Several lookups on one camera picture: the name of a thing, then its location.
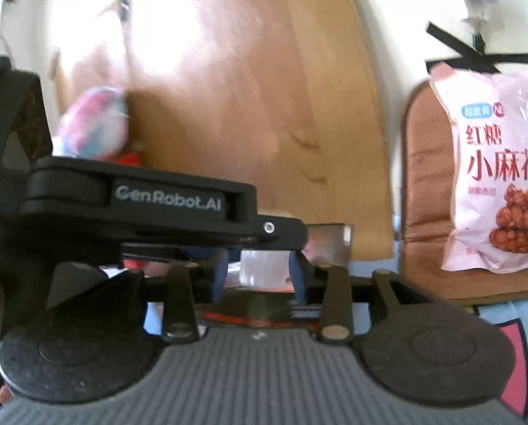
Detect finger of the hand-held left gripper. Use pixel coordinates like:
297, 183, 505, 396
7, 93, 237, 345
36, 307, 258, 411
242, 213, 310, 252
121, 243, 189, 264

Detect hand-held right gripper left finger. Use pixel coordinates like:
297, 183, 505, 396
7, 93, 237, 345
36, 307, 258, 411
47, 250, 229, 344

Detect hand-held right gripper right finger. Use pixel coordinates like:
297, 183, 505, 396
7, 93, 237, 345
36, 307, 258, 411
288, 250, 429, 344

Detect white packet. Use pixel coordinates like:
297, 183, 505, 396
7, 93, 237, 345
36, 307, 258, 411
240, 249, 291, 290

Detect black printed box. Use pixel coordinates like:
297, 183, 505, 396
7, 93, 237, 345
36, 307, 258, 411
197, 223, 354, 326

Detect red gift bag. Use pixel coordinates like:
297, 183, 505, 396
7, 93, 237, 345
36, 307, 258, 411
116, 142, 144, 168

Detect pink and blue plush toy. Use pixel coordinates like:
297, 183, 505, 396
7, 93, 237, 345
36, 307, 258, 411
53, 86, 131, 163

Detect wooden board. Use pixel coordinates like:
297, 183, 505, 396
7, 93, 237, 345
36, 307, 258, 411
53, 0, 396, 263

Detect brown seat cushion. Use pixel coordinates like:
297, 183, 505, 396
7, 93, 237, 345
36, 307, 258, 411
398, 79, 528, 307

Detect pink snack bag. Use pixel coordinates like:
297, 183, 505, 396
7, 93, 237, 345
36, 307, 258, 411
429, 62, 528, 274

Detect printed blanket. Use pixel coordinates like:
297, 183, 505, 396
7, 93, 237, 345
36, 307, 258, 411
347, 257, 528, 425

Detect black tape strips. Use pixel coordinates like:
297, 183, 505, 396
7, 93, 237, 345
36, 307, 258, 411
425, 21, 528, 74

